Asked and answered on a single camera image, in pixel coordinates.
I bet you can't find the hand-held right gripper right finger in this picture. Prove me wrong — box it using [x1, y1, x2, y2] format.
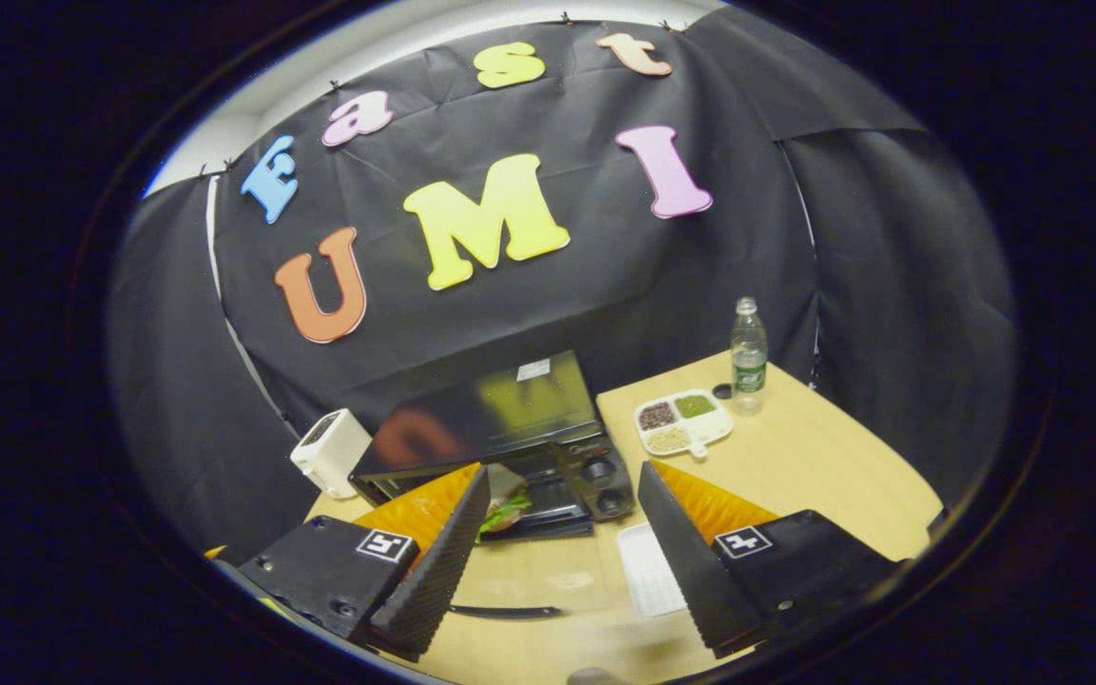
[636, 460, 901, 661]

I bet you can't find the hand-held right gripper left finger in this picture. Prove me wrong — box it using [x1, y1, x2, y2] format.
[237, 462, 492, 664]

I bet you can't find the bread and lettuce sandwich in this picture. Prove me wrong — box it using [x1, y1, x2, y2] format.
[477, 464, 536, 535]

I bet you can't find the black electric oven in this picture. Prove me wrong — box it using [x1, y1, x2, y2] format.
[348, 349, 637, 622]

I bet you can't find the white rectangular tray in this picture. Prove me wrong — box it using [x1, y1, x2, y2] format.
[616, 521, 690, 620]

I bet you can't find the white divided spice dish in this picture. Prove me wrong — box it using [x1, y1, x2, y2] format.
[633, 388, 735, 461]

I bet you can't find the white toaster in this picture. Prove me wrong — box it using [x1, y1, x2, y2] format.
[290, 408, 374, 500]

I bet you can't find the clear plastic water bottle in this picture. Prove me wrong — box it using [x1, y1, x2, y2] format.
[730, 296, 770, 417]

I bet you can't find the black backdrop cloth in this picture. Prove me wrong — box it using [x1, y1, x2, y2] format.
[106, 8, 1021, 564]

